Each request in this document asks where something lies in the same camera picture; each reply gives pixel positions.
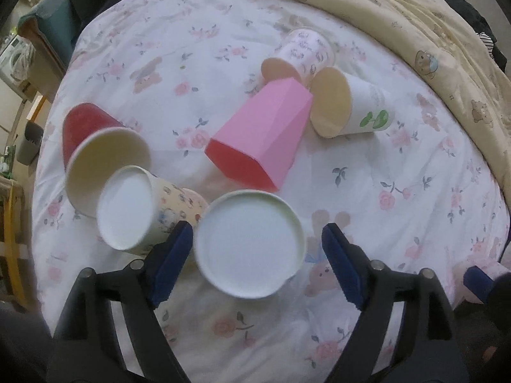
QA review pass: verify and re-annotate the grey bin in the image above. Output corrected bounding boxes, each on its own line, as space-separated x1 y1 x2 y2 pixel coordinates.
16 121 44 167

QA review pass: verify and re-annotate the pink lettered white paper cup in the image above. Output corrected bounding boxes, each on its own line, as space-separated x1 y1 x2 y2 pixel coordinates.
261 29 335 89

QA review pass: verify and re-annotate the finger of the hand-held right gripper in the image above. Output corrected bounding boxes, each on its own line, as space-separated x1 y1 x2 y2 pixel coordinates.
463 265 511 317

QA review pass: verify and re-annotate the striped garment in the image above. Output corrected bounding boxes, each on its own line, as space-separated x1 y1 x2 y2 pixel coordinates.
477 31 500 55

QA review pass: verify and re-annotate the floral white bed sheet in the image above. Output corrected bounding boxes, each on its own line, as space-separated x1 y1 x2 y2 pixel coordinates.
30 0 511 383

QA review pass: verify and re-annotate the wooden side table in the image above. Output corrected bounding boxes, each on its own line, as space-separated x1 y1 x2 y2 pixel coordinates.
17 19 68 106

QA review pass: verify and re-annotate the red paper cup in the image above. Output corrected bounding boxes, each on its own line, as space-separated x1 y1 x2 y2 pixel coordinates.
62 102 153 219

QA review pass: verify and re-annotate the green cloth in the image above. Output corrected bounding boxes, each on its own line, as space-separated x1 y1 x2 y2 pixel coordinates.
18 0 82 70

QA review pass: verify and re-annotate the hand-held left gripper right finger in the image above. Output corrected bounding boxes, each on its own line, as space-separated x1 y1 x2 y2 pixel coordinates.
321 222 469 383

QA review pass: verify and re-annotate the pink faceted plastic cup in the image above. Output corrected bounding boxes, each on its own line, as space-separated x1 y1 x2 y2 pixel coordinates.
204 79 314 192

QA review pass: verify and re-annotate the yellow wooden chair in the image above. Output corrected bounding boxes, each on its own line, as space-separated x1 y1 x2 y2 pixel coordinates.
0 179 32 312

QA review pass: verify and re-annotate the green leaf print paper cup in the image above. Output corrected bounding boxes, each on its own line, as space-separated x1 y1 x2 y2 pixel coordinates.
309 66 396 139

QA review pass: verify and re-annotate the plain white paper cup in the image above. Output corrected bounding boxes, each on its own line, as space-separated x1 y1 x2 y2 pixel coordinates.
193 190 306 300

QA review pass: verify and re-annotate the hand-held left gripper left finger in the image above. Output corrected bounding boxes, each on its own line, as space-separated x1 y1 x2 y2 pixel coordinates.
47 221 194 383

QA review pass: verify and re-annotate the yellow cartoon print paper cup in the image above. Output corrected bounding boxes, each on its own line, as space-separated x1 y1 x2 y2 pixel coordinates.
96 165 210 257

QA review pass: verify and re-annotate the beige bear print blanket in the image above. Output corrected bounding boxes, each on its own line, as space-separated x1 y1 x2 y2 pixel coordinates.
195 0 511 210

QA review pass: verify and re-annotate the dark clothing pile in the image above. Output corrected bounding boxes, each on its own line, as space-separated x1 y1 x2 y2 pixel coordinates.
442 0 511 73

